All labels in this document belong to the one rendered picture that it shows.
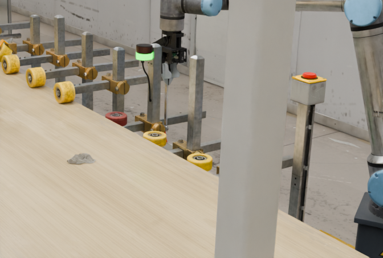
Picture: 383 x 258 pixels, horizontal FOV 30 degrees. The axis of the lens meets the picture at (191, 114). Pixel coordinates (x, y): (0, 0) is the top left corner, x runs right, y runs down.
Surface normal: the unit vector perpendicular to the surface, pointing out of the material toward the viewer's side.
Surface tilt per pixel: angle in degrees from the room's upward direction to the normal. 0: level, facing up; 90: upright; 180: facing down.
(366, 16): 83
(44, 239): 0
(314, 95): 90
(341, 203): 0
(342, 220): 0
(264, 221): 90
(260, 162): 90
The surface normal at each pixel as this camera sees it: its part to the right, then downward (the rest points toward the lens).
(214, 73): -0.79, 0.16
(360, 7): -0.43, 0.14
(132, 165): 0.04, -0.95
